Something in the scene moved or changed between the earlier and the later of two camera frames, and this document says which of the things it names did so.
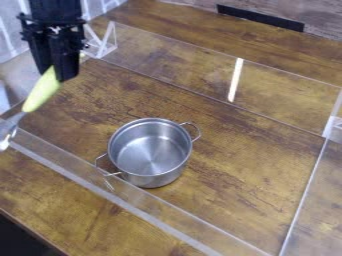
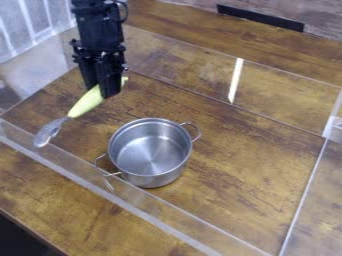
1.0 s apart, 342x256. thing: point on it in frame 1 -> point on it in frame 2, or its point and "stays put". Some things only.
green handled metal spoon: x=37 y=96 -> x=93 y=98
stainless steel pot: x=148 y=149 stays put
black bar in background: x=260 y=17 stays put
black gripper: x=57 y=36 -> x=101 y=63
